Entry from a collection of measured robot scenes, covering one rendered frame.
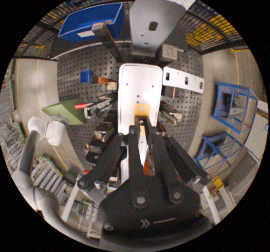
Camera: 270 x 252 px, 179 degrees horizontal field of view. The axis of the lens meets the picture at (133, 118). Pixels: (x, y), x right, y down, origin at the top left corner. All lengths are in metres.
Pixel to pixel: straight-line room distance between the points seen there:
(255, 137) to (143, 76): 7.94
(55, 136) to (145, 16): 0.90
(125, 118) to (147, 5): 0.48
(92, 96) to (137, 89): 0.51
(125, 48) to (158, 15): 0.62
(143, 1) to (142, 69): 0.34
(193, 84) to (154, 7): 0.46
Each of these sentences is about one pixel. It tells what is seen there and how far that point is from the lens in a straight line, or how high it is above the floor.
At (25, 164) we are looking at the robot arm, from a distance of 0.63.
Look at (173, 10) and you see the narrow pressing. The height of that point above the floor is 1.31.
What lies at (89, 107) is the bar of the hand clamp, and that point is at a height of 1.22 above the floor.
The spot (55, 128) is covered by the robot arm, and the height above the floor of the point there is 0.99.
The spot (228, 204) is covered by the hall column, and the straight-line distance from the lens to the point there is 7.71.
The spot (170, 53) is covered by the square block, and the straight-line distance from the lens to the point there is 0.45.
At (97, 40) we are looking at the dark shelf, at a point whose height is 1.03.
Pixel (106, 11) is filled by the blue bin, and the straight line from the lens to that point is 0.57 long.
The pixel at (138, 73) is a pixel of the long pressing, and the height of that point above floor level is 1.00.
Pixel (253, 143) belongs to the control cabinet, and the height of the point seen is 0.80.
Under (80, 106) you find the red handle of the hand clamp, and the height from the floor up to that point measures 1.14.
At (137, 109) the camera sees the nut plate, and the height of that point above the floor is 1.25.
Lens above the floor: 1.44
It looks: 69 degrees down
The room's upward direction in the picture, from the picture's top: 177 degrees counter-clockwise
